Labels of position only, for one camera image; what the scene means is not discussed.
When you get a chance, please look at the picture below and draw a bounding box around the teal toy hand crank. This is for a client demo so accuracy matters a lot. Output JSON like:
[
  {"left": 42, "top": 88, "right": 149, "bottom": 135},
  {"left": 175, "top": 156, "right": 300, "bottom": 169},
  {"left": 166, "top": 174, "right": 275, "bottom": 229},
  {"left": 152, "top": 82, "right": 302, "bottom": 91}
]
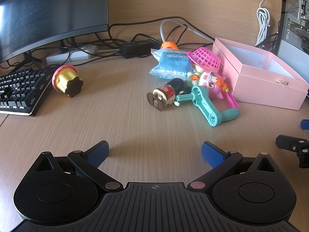
[{"left": 176, "top": 85, "right": 240, "bottom": 127}]

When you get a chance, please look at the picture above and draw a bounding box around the pink cartoon figure toy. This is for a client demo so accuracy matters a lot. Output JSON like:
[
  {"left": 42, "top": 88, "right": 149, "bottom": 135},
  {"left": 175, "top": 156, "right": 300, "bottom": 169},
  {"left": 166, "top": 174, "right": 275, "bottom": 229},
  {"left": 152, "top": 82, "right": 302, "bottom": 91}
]
[{"left": 187, "top": 71, "right": 240, "bottom": 109}]

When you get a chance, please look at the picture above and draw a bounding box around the wind-up cola bottle toy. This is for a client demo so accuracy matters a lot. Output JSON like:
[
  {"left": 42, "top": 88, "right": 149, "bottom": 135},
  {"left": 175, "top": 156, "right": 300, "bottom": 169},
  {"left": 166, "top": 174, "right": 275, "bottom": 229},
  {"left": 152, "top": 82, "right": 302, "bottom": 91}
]
[{"left": 147, "top": 78, "right": 187, "bottom": 111}]

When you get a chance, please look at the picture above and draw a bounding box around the pink toy basket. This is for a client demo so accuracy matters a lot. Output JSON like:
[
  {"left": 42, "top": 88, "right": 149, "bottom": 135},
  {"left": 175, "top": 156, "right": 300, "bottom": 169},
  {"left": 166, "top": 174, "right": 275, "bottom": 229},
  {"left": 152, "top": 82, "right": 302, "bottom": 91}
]
[{"left": 187, "top": 47, "right": 223, "bottom": 75}]

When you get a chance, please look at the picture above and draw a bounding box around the blue white mask packet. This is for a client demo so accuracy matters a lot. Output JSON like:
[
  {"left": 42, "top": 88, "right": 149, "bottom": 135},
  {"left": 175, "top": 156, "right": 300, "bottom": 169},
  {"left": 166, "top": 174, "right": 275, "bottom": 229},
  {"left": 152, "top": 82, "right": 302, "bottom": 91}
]
[{"left": 149, "top": 48, "right": 193, "bottom": 80}]

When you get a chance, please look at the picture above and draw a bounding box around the pink cardboard box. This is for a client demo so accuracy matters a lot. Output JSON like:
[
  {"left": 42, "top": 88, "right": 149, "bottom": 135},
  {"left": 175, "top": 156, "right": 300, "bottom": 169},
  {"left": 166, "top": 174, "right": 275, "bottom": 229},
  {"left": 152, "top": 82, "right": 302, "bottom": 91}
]
[{"left": 212, "top": 38, "right": 308, "bottom": 111}]

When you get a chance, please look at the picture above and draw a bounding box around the computer tower case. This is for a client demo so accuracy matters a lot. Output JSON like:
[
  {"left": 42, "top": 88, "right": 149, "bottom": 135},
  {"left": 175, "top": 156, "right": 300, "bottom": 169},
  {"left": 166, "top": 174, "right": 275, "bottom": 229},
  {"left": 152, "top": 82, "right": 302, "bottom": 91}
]
[{"left": 275, "top": 0, "right": 309, "bottom": 81}]

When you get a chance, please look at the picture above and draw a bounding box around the pink yellow cupcake toy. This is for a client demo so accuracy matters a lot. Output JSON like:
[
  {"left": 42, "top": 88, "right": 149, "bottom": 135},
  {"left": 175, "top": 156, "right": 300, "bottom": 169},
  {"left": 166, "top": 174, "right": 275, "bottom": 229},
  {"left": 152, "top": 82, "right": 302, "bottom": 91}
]
[{"left": 51, "top": 65, "right": 83, "bottom": 97}]

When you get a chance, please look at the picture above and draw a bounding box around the black mechanical keyboard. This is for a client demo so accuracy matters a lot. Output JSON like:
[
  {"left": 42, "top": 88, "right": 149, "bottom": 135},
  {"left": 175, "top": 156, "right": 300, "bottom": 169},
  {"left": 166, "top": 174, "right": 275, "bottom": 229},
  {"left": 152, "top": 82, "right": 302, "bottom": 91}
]
[{"left": 0, "top": 67, "right": 55, "bottom": 116}]

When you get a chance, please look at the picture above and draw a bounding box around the white power strip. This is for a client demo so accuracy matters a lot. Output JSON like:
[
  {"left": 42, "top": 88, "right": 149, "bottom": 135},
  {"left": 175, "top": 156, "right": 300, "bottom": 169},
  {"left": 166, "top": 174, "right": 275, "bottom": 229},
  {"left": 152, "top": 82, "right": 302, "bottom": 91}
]
[{"left": 46, "top": 45, "right": 98, "bottom": 66}]

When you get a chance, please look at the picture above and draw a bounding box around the black power adapter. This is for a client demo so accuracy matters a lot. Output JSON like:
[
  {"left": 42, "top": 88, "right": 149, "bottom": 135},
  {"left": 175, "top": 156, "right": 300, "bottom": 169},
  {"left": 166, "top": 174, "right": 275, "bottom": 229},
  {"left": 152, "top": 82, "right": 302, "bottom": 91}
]
[{"left": 119, "top": 41, "right": 154, "bottom": 59}]

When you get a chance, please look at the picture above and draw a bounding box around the orange toy helmet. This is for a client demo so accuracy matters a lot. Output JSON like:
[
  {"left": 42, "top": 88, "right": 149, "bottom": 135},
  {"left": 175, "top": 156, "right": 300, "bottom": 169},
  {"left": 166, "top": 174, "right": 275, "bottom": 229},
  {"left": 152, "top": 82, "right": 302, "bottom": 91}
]
[{"left": 160, "top": 41, "right": 179, "bottom": 50}]

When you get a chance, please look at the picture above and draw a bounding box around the black curved monitor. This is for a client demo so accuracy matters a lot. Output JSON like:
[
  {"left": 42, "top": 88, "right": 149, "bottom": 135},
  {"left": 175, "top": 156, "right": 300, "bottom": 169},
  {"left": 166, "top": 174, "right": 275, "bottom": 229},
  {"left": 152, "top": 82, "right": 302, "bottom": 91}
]
[{"left": 1, "top": 0, "right": 108, "bottom": 62}]

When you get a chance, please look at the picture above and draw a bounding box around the white coiled cable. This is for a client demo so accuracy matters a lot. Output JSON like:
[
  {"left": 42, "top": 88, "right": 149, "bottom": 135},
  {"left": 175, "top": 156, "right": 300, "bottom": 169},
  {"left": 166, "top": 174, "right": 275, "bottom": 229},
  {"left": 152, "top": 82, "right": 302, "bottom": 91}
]
[{"left": 253, "top": 0, "right": 271, "bottom": 47}]

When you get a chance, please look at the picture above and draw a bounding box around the grey thick cable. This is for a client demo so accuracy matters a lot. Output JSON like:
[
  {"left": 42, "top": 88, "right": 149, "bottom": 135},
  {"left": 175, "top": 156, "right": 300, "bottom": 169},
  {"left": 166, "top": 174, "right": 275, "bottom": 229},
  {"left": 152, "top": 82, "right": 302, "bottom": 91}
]
[{"left": 159, "top": 18, "right": 215, "bottom": 43}]

